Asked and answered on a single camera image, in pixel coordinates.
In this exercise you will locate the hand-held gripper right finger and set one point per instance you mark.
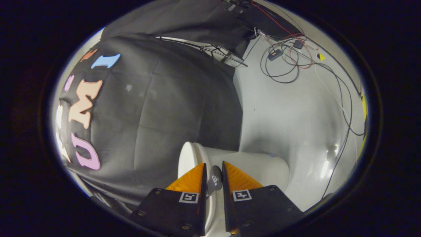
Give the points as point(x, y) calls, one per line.
point(226, 197)

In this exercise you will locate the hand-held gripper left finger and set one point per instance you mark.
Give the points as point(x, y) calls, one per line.
point(203, 191)

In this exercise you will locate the grey lid pull tab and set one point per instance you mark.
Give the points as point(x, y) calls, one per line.
point(214, 179)

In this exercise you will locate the white toilet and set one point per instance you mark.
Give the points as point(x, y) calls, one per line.
point(263, 168)

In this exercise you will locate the black backdrop cloth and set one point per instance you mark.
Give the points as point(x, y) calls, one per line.
point(158, 125)

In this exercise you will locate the black tripod light stand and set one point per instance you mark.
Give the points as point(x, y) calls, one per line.
point(213, 51)

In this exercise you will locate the black power adapter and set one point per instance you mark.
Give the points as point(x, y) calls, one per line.
point(274, 54)
point(298, 44)

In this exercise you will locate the yellow triangle floor sticker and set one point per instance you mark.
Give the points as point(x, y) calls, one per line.
point(321, 57)

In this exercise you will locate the plain black cloth panel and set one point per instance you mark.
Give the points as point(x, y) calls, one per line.
point(184, 19)

